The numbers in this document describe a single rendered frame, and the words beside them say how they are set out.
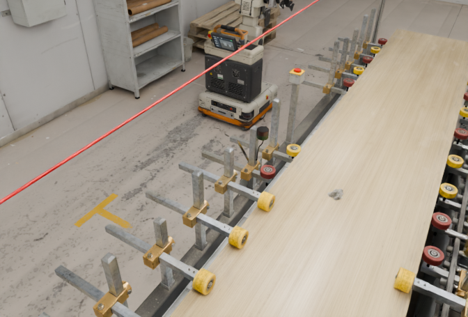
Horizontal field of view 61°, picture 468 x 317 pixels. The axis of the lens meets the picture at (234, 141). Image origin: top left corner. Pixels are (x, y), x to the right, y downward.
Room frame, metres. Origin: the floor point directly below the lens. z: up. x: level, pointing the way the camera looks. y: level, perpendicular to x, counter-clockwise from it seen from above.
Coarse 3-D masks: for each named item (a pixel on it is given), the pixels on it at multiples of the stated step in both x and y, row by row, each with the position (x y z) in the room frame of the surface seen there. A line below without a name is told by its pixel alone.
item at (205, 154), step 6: (204, 150) 1.81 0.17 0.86; (204, 156) 1.79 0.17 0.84; (210, 156) 1.76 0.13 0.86; (216, 156) 1.76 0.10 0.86; (222, 162) 1.72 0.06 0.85; (234, 162) 1.71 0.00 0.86; (234, 168) 1.68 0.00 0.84; (240, 168) 1.66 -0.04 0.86; (252, 174) 1.63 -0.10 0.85; (258, 174) 1.61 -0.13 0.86; (264, 180) 1.59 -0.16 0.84; (270, 180) 1.59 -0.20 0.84
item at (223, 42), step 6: (216, 36) 3.47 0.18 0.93; (222, 36) 3.42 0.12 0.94; (228, 36) 3.40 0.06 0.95; (216, 42) 3.51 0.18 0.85; (222, 42) 3.46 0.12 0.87; (228, 42) 3.42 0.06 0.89; (234, 42) 3.38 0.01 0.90; (240, 42) 3.41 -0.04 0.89; (222, 48) 3.50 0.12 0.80; (228, 48) 3.45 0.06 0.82; (234, 48) 3.41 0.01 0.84
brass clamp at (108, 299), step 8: (128, 288) 0.84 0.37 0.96; (104, 296) 0.80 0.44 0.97; (112, 296) 0.80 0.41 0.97; (120, 296) 0.81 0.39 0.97; (128, 296) 0.83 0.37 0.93; (96, 304) 0.77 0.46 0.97; (104, 304) 0.77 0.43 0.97; (112, 304) 0.77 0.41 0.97; (96, 312) 0.76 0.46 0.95; (104, 312) 0.75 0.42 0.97
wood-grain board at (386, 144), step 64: (384, 64) 2.97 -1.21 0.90; (448, 64) 3.00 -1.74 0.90; (320, 128) 2.01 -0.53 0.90; (384, 128) 2.02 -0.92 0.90; (448, 128) 2.03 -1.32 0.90; (320, 192) 1.43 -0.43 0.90; (384, 192) 1.44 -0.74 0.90; (256, 256) 1.04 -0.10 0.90; (320, 256) 1.05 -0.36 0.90; (384, 256) 1.05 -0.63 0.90
